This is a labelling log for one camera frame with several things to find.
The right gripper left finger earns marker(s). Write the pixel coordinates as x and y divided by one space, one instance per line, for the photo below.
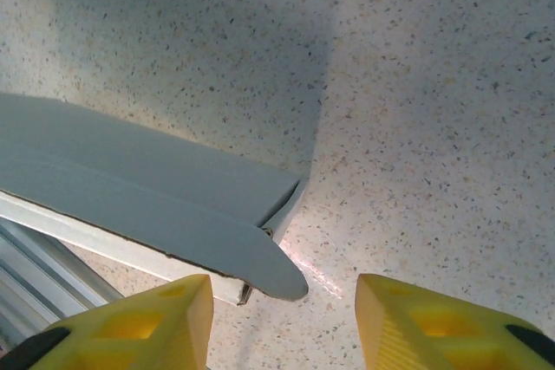
130 335

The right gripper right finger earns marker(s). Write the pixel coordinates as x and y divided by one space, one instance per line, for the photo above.
433 335

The grey paper box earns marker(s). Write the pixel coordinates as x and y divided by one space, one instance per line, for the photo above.
130 170

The aluminium frame beam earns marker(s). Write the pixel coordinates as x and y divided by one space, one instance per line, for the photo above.
43 274

